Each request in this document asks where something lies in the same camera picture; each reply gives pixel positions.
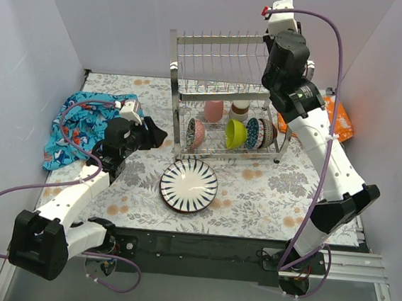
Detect pink patterned bowl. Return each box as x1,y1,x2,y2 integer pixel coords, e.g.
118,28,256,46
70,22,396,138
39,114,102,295
186,118,206,150

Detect white plate blue rays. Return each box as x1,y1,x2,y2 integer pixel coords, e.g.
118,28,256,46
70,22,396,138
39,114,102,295
159,159,218,205

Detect pink plastic cup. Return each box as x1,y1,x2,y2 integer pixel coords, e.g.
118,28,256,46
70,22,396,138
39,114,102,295
203,100,224,123

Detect white brown steel cup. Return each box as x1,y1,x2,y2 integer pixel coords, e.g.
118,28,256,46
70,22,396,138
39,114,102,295
228,100,250,122

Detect white blue patterned bowl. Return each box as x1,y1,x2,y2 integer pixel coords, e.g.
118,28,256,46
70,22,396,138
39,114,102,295
244,118,264,149

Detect beige bowl with patterned outside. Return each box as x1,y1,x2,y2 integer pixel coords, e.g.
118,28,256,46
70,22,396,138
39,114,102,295
258,118,277,149

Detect lime green bowl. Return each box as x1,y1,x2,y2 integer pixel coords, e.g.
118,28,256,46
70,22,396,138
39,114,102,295
225,119,247,149

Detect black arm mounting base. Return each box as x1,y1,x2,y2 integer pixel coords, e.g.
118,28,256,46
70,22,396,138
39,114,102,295
71,220,335,301

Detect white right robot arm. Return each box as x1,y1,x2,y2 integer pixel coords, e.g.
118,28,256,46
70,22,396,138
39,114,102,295
262,18,380,272

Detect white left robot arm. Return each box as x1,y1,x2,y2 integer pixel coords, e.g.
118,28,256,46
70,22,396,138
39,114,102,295
8,116,167,280

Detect steel two-tier dish rack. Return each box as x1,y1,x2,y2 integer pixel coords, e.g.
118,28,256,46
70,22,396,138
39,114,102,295
169,29,291,164

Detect floral table mat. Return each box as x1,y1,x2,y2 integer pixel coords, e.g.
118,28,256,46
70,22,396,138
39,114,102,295
80,73,318,241

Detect blue shark print cloth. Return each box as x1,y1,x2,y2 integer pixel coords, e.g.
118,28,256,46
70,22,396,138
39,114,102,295
43,91,138,171

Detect orange white folded cloth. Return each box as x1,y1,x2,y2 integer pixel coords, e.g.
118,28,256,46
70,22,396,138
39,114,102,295
276,95,354,143

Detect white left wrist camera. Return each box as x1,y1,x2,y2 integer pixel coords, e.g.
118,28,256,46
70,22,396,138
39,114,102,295
114,99,143,125

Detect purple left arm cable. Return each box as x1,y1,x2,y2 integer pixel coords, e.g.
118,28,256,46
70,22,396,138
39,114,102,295
0,90,159,295

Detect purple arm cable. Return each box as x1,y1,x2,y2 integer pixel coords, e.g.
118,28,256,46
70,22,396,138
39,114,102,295
0,90,159,295
240,6,354,301

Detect aluminium frame rail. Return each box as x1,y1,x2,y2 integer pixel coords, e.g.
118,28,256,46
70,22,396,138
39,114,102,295
0,247,391,301

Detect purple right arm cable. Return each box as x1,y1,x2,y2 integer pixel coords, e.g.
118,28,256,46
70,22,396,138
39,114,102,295
240,6,354,301

